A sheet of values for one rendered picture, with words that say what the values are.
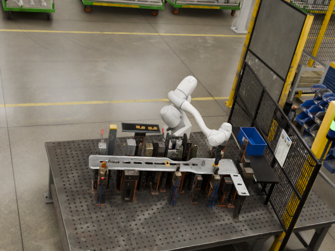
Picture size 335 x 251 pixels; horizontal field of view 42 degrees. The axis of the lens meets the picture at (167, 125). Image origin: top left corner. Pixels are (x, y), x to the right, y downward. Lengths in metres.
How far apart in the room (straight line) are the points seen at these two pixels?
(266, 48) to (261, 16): 0.49
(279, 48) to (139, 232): 3.52
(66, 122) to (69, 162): 1.93
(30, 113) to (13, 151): 0.89
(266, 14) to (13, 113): 3.82
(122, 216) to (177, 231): 0.49
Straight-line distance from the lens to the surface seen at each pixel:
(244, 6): 10.84
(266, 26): 6.56
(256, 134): 4.57
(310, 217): 4.49
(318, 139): 3.72
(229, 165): 4.22
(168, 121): 4.65
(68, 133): 6.05
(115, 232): 3.75
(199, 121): 3.92
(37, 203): 4.98
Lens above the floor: 3.40
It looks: 32 degrees down
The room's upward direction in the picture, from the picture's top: 11 degrees clockwise
